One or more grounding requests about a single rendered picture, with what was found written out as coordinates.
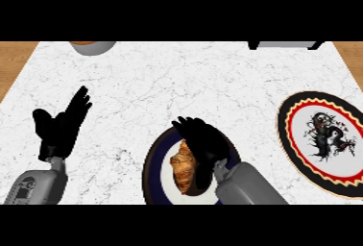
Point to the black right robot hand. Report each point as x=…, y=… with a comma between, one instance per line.
x=206, y=144

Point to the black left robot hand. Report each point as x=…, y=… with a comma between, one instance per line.
x=60, y=128

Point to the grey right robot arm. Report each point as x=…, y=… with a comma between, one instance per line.
x=246, y=182

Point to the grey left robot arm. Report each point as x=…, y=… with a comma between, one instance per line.
x=40, y=187

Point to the brown croissant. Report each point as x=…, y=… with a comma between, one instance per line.
x=184, y=166

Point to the navy rimmed white plate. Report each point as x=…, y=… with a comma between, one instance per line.
x=161, y=173

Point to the black red dragon plate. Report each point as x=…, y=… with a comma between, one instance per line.
x=327, y=141

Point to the grey bowl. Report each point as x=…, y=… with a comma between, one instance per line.
x=94, y=47

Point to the grey black appliance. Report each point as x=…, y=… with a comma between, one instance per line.
x=285, y=44

